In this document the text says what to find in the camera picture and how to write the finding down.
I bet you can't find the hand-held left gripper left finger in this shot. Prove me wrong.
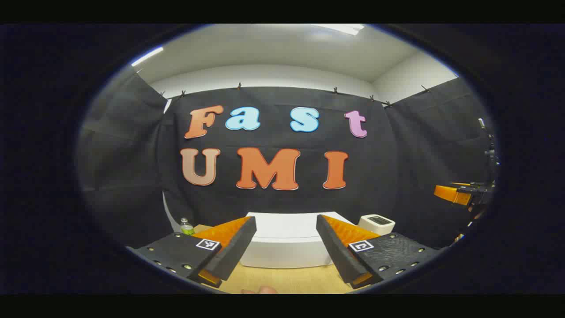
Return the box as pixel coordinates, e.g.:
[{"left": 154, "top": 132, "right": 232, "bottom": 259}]
[{"left": 126, "top": 216, "right": 257, "bottom": 288}]

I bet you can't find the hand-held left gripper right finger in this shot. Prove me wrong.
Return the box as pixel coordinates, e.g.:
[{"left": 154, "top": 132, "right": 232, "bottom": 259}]
[{"left": 316, "top": 214, "right": 442, "bottom": 290}]

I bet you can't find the white microwave oven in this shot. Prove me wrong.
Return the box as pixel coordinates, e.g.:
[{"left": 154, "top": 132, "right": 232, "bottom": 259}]
[{"left": 240, "top": 212, "right": 354, "bottom": 269}]

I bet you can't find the white toaster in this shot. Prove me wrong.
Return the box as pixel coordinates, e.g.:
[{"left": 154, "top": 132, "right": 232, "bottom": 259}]
[{"left": 358, "top": 214, "right": 396, "bottom": 236}]

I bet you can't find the black backdrop cloth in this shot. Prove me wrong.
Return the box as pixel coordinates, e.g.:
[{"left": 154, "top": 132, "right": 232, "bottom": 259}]
[{"left": 76, "top": 65, "right": 499, "bottom": 250}]

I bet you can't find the ceiling light strip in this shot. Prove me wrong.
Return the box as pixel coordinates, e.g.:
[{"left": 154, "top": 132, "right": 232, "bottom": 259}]
[
  {"left": 132, "top": 46, "right": 165, "bottom": 67},
  {"left": 316, "top": 24, "right": 365, "bottom": 36}
]

